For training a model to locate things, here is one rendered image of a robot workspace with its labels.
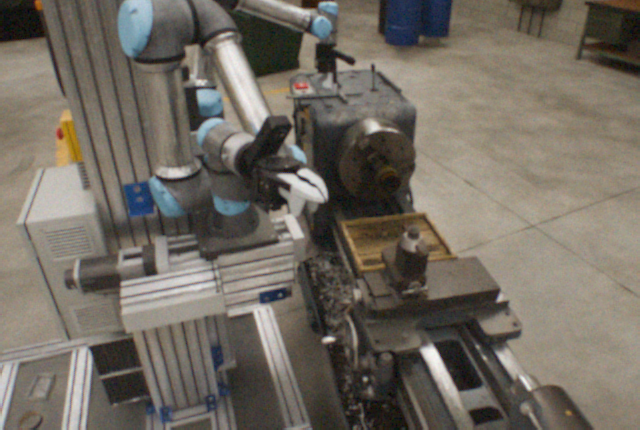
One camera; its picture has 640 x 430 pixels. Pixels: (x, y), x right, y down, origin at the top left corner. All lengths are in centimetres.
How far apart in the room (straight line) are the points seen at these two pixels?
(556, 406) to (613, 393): 171
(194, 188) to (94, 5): 50
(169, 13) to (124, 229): 72
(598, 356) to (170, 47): 252
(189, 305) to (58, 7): 81
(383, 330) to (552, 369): 145
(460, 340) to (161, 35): 117
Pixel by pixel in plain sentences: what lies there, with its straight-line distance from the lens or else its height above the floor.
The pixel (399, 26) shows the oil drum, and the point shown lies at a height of 32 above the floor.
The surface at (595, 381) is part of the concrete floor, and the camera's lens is 280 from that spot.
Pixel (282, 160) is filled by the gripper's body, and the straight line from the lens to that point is 82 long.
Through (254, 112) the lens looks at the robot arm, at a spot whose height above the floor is 158.
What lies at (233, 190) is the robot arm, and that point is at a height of 147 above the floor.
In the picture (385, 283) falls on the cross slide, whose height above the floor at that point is 97.
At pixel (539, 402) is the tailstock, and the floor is 114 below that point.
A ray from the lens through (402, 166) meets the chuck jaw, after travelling 187.
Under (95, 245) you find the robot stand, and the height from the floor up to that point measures 112.
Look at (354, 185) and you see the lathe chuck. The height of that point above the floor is 101.
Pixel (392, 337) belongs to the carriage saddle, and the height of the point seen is 91.
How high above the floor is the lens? 196
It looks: 31 degrees down
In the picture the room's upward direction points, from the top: straight up
